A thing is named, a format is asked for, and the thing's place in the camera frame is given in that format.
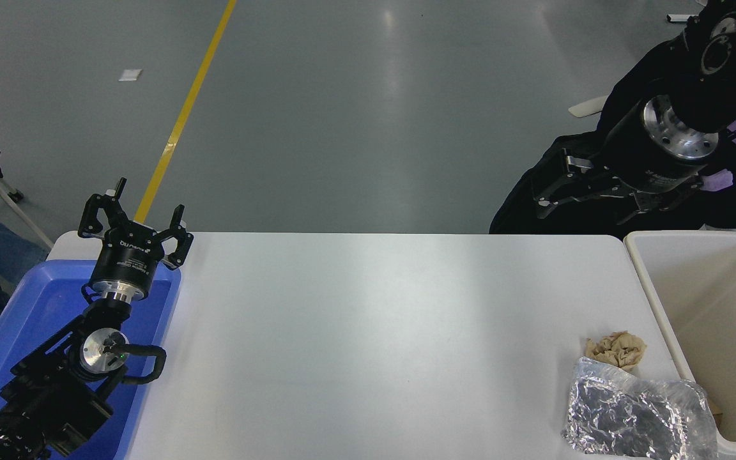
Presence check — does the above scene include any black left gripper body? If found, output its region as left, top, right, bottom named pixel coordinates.
left=90, top=222, right=166, bottom=296

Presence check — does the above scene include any large pale plastic bin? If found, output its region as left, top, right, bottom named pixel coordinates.
left=624, top=230, right=736, bottom=460

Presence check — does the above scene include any silver foil plate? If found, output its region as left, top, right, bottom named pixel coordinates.
left=563, top=356, right=720, bottom=460

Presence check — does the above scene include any white curved plastic piece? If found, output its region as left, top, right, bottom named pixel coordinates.
left=568, top=95, right=610, bottom=119

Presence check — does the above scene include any blue plastic tray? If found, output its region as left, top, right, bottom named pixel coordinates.
left=0, top=259, right=182, bottom=460

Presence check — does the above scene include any white metal frame leg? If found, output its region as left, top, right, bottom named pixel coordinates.
left=0, top=174, right=56, bottom=250

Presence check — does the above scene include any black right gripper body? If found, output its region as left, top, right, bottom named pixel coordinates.
left=601, top=102, right=707, bottom=194

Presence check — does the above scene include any crumpled tan paper ball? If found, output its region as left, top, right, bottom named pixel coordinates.
left=584, top=330, right=648, bottom=373

